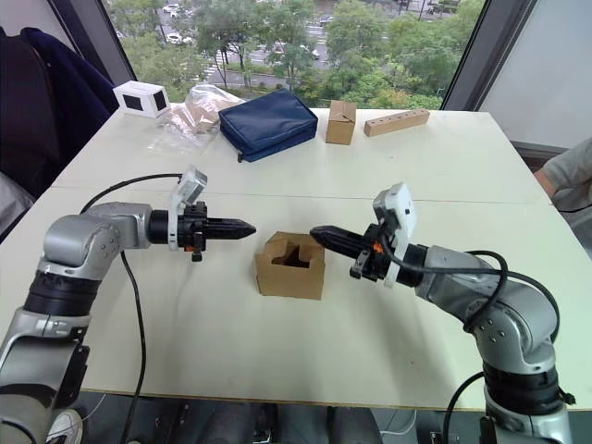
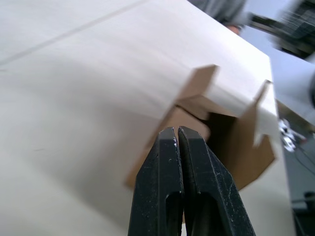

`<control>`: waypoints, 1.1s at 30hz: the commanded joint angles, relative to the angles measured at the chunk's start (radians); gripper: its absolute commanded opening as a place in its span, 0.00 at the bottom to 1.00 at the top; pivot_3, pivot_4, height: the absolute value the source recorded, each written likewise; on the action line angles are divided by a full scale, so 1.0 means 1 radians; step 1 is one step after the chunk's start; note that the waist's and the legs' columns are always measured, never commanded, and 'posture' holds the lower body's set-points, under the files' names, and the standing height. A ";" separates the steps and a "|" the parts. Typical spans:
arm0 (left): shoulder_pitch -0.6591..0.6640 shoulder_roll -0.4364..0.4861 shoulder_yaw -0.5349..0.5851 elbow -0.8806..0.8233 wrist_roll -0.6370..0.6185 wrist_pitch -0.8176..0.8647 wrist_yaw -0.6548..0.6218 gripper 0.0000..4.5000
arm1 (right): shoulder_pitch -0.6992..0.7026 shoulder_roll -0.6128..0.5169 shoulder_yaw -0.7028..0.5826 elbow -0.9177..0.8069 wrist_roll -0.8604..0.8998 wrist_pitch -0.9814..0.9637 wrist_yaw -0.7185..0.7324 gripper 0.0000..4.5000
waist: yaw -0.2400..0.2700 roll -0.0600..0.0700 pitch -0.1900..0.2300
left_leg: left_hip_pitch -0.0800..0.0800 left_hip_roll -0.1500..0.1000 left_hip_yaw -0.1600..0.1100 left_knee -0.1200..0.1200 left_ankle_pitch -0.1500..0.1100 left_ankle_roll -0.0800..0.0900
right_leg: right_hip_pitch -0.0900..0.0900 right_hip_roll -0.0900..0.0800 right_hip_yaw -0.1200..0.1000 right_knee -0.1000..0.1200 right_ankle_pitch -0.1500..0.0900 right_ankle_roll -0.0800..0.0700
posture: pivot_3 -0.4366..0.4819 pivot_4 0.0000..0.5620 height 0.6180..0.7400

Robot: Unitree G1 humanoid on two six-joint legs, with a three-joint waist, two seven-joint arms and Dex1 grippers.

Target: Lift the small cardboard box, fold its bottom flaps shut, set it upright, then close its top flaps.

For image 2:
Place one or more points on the small brown cardboard box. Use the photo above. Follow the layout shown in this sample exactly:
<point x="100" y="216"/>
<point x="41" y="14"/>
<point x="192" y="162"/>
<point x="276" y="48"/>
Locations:
<point x="246" y="159"/>

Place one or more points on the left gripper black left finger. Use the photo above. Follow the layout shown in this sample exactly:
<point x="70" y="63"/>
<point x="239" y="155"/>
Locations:
<point x="157" y="184"/>

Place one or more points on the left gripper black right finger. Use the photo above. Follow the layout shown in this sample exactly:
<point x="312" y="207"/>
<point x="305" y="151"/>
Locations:
<point x="211" y="196"/>

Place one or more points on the person in grey clothes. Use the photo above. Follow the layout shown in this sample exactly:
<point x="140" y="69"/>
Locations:
<point x="226" y="9"/>

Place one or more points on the black office chair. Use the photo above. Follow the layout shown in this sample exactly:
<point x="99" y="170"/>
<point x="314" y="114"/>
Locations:
<point x="295" y="29"/>

